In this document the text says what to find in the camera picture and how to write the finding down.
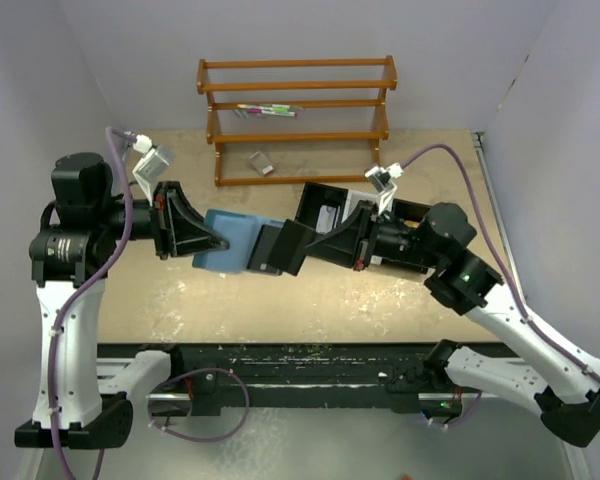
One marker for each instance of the wooden three-tier shelf rack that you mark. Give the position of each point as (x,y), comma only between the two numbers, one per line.
(225,96)

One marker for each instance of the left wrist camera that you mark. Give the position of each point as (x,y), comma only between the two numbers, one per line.
(154,161)

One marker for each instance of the black and white organizer tray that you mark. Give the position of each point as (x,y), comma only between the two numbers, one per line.
(314,195)

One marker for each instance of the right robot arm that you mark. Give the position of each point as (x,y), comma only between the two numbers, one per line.
(556,380)

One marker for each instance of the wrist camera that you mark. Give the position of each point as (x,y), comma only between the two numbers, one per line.
(383,180)
(154,161)

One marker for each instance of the blue card holder wallet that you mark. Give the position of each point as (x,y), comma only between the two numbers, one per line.
(241,230)

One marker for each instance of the dark credit card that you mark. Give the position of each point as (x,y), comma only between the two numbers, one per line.
(289,249)
(258,261)

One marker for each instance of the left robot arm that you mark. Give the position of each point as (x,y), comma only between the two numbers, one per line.
(82,234)

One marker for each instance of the small clear plastic box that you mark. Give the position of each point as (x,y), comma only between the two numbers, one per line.
(261,163)

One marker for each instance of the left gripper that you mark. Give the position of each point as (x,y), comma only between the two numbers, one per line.
(178,224)

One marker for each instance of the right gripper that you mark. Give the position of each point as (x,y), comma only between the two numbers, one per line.
(341,245)

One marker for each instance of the green marker pen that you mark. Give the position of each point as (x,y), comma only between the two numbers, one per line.
(281,107)

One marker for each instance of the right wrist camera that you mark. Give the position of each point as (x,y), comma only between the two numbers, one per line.
(383,180)

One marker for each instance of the white card in tray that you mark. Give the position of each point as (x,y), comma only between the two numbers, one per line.
(328,219)

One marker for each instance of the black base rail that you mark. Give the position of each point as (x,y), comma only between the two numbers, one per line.
(304,376)

